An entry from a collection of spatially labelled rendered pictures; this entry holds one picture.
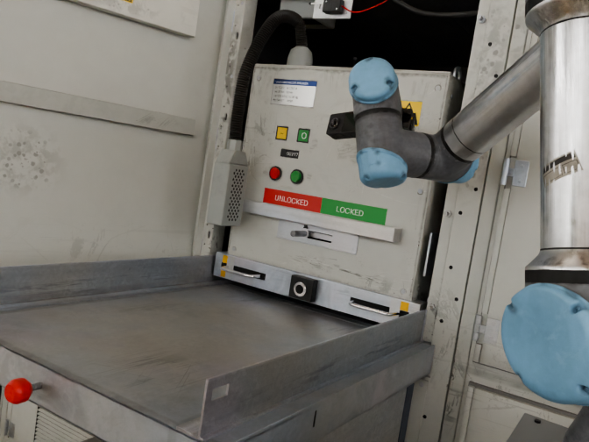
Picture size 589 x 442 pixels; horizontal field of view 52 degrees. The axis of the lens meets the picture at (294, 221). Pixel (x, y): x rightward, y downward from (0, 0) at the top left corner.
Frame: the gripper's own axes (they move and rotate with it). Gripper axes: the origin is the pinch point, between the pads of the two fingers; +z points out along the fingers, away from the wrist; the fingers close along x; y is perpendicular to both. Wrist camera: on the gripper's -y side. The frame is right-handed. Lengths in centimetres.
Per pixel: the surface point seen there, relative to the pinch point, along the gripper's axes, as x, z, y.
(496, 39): 21.9, -9.4, 19.0
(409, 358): -40.5, -6.3, 13.8
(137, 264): -34, -5, -46
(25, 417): -85, 51, -102
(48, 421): -84, 49, -92
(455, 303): -28.2, 3.7, 19.9
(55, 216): -28, -9, -66
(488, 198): -7.6, -2.5, 22.6
